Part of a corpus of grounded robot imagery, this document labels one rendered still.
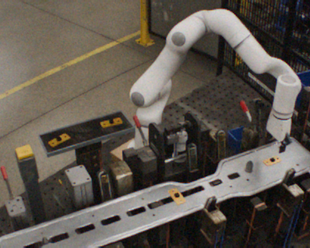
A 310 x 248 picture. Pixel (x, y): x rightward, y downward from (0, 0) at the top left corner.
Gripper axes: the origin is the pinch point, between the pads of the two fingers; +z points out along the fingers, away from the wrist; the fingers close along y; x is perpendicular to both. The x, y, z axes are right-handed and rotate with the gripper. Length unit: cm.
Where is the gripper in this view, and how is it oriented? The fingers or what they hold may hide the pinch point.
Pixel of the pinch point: (275, 144)
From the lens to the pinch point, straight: 199.2
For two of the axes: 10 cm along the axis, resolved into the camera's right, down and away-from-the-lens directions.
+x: 9.0, -2.9, 3.4
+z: -0.1, 7.5, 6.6
